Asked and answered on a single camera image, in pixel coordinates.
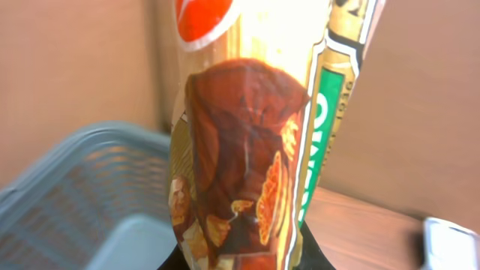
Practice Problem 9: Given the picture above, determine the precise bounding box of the white barcode scanner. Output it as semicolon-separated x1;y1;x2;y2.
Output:
418;217;479;270

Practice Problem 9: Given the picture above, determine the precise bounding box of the orange spaghetti pack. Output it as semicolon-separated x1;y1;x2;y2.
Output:
168;0;384;270

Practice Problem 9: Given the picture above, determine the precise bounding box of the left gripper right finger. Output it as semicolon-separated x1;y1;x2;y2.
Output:
294;222;335;270

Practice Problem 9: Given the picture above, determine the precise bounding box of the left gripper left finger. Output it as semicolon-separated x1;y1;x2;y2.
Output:
157;245;190;270

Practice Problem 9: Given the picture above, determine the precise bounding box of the grey plastic mesh basket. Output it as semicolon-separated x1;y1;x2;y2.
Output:
1;121;177;269

